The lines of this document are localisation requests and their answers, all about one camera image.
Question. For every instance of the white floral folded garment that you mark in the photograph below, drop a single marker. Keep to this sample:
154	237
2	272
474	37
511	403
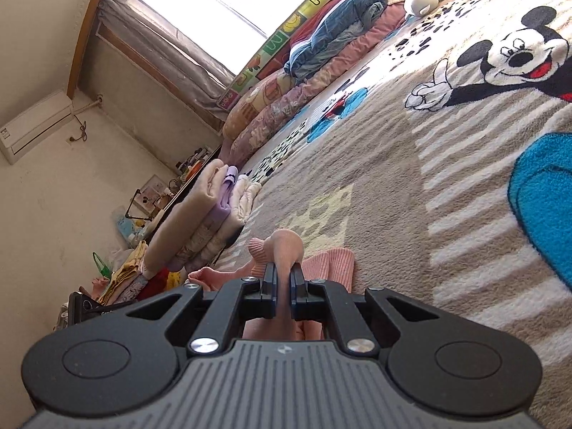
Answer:
237	219

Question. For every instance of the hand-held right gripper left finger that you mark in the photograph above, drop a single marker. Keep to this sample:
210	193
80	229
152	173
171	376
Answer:
270	288

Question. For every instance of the pink sweatshirt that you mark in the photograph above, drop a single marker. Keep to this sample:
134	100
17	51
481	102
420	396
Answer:
286	250

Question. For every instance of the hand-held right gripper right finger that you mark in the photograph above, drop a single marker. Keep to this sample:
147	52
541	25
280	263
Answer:
296	290

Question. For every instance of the orange cartoon pillow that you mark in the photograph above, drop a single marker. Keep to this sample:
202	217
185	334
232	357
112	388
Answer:
257	102

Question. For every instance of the white air conditioner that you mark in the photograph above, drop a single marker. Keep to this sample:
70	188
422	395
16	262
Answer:
35	125

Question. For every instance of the red folded knit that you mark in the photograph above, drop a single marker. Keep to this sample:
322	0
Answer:
156	281

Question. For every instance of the green mesh bag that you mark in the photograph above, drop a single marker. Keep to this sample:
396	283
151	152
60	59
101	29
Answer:
102	268

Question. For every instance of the purple folded garment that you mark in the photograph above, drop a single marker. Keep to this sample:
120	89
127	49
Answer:
223	201

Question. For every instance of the cluttered dark desk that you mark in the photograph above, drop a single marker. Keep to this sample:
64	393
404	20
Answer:
178	187

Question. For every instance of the pink quilt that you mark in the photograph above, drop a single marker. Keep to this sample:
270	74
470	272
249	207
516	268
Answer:
371	35

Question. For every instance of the pale yellow folded cloths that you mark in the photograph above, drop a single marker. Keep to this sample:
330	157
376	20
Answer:
123	272

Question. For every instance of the window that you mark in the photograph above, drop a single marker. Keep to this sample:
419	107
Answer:
214	4

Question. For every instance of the grey floral folded garment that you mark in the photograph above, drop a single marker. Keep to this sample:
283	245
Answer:
136	288

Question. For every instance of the patterned pillows row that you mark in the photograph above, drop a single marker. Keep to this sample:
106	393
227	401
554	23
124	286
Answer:
290	31

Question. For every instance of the white plush toy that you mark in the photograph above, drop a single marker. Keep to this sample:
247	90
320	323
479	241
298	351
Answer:
424	2

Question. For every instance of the blue striped folded quilt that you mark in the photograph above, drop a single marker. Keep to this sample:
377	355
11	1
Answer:
339	31

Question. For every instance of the cartoon mouse printed blanket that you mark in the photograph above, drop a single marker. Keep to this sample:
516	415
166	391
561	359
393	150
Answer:
424	232

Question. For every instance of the grey curtain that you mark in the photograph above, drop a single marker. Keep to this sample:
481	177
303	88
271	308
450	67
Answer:
161	49

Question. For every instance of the folded beige and purple clothes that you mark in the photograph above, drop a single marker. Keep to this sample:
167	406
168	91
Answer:
187	214

